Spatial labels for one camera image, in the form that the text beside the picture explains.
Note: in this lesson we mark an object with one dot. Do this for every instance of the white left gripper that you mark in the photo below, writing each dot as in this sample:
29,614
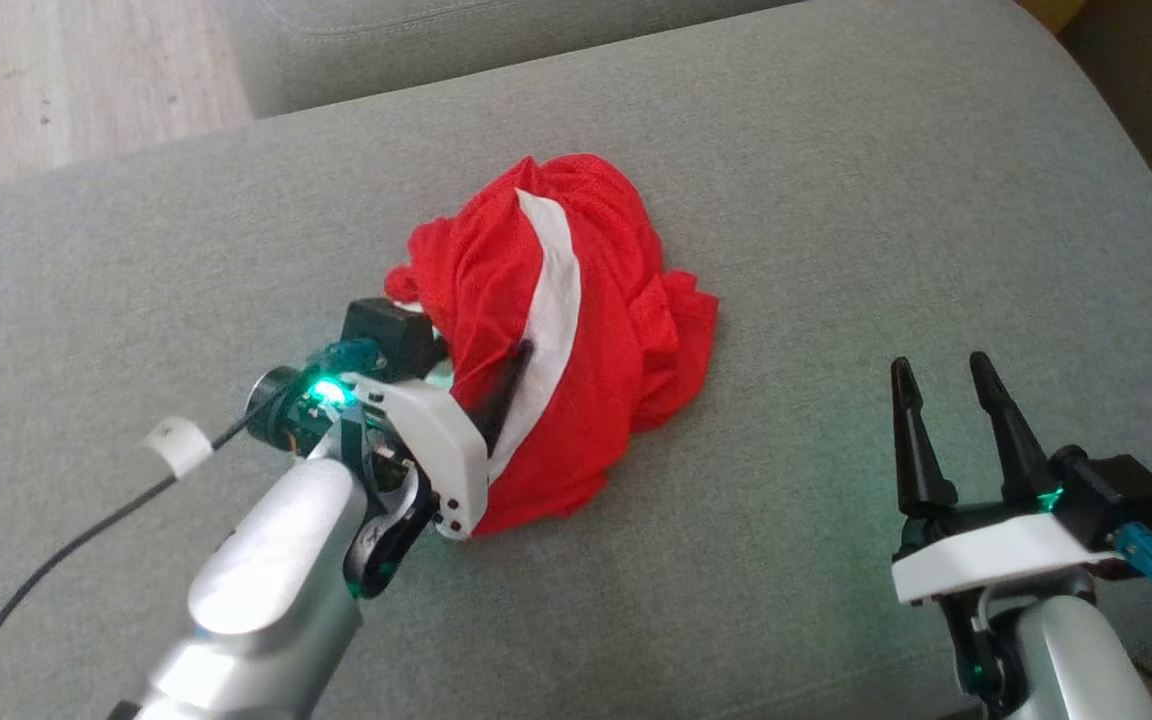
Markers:
436,440

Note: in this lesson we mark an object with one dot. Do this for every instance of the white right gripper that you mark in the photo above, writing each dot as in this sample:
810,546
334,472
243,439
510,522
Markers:
996,560

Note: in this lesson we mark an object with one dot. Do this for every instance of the red shorts with white stripe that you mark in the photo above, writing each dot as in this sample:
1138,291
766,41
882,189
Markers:
616,300

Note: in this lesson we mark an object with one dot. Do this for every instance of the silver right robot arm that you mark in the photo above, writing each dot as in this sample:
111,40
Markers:
1066,660

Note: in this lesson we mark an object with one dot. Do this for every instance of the grey sofa back cushion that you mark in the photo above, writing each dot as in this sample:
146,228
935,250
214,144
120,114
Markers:
386,50

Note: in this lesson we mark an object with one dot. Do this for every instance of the grey sofa seat cushion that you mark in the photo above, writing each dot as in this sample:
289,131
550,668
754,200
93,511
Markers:
136,280

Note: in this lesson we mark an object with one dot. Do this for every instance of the yellow object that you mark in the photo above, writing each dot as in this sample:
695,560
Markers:
1051,10

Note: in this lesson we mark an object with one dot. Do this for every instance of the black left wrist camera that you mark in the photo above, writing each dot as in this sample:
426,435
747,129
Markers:
388,335

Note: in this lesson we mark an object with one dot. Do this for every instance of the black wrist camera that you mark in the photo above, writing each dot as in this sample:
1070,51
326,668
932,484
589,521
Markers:
1116,495
388,335

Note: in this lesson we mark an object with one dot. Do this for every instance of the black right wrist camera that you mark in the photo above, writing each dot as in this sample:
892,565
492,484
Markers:
1116,495

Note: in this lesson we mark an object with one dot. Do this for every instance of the blue left camera connector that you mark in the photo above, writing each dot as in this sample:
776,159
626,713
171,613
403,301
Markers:
346,354

